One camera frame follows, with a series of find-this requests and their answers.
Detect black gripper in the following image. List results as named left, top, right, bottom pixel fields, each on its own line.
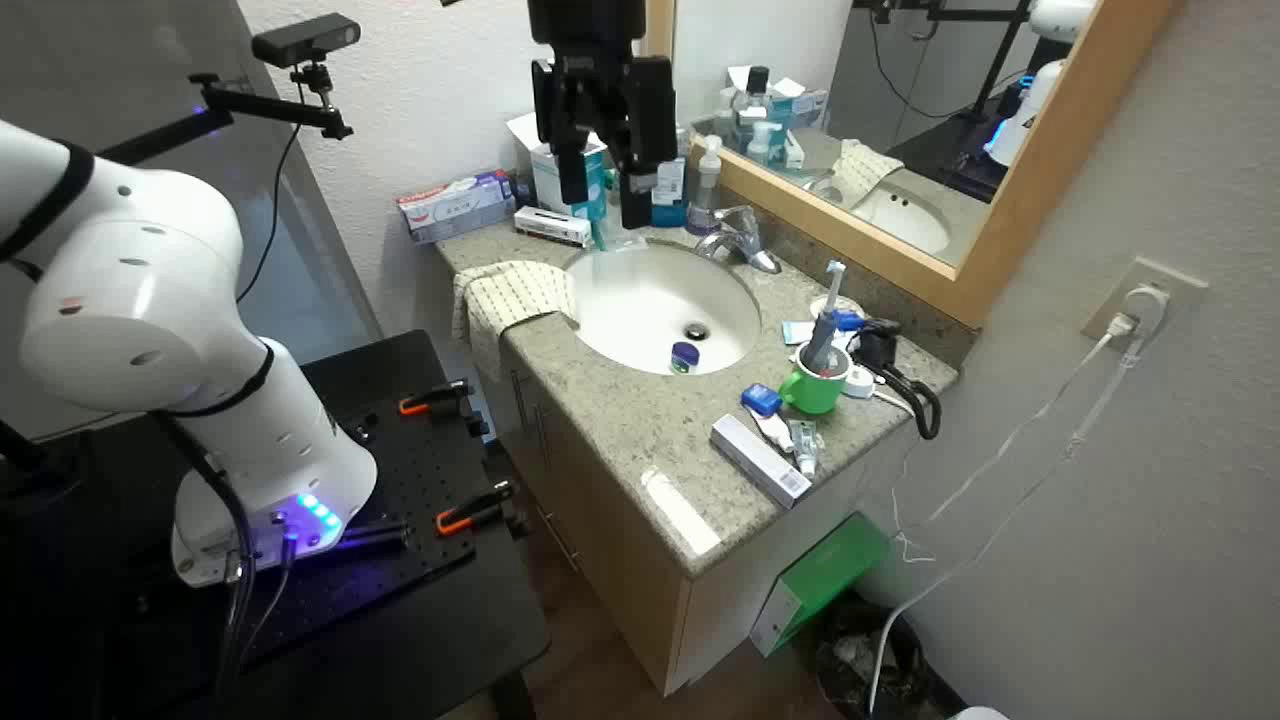
left=523, top=0, right=678, bottom=231

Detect blue white electric toothbrush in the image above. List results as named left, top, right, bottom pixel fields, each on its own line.
left=797, top=255, right=856, bottom=381

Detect green mug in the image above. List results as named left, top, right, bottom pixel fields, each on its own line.
left=776, top=347, right=856, bottom=424

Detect teal bottle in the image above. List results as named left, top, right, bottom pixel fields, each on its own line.
left=581, top=134, right=624, bottom=255

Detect open white cardboard box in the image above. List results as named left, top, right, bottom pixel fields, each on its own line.
left=502, top=112, right=581, bottom=216

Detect small white carton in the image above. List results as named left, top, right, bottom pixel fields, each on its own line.
left=509, top=204, right=596, bottom=253

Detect clear soap dispenser bottle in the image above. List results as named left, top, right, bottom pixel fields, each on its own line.
left=684, top=134, right=729, bottom=242

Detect chrome faucet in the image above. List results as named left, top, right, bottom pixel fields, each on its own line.
left=691, top=200, right=786, bottom=280

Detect white sink basin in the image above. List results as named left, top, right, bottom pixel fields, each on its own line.
left=563, top=236, right=769, bottom=381

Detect tissue pack box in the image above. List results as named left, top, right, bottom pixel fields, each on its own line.
left=394, top=167, right=518, bottom=248

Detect beige striped towel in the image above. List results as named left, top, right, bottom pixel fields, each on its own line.
left=452, top=255, right=581, bottom=356

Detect blue white floss case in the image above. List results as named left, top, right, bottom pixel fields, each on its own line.
left=736, top=381, right=786, bottom=422

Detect white round dish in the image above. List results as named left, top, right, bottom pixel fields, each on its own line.
left=812, top=292, right=873, bottom=336

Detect orange black clamp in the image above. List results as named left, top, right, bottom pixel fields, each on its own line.
left=430, top=476, right=523, bottom=541
left=394, top=375, right=477, bottom=424

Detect long white toothpaste box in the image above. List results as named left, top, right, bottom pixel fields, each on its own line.
left=708, top=414, right=816, bottom=514

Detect white toothpaste tube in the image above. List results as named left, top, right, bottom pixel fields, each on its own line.
left=751, top=400, right=831, bottom=479

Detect wooden vanity cabinet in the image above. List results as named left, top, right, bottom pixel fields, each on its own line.
left=502, top=354, right=856, bottom=702

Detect wood framed mirror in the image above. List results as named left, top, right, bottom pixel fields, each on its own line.
left=634, top=0, right=1189, bottom=331

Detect green white box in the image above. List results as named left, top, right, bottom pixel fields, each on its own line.
left=748, top=514, right=897, bottom=661

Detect black robot table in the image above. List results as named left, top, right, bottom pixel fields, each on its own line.
left=0, top=329, right=552, bottom=720

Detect black trash bin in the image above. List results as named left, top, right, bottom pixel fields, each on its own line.
left=803, top=594, right=971, bottom=720

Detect black exterior camera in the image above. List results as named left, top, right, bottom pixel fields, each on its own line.
left=248, top=13, right=362, bottom=69

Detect black charger with cable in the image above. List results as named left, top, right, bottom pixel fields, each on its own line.
left=848, top=317, right=942, bottom=445

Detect black camera cable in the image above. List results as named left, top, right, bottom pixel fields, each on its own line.
left=236, top=124, right=303, bottom=308

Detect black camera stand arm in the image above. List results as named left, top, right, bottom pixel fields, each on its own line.
left=97, top=63, right=354, bottom=171

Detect white power cable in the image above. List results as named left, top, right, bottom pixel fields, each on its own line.
left=859, top=280, right=1177, bottom=720
left=882, top=314, right=1136, bottom=573

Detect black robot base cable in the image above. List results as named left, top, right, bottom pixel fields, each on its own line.
left=152, top=414, right=303, bottom=711

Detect white wall outlet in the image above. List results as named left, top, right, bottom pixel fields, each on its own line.
left=1081, top=253, right=1213, bottom=356

